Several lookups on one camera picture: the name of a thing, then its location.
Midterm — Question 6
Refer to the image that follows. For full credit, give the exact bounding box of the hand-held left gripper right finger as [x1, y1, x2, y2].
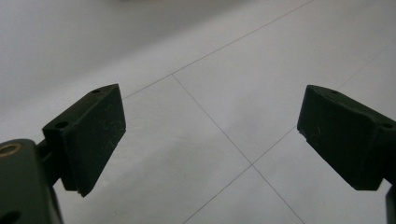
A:
[296, 84, 396, 191]

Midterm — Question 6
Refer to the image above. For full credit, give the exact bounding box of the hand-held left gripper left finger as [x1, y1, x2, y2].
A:
[42, 83, 127, 198]

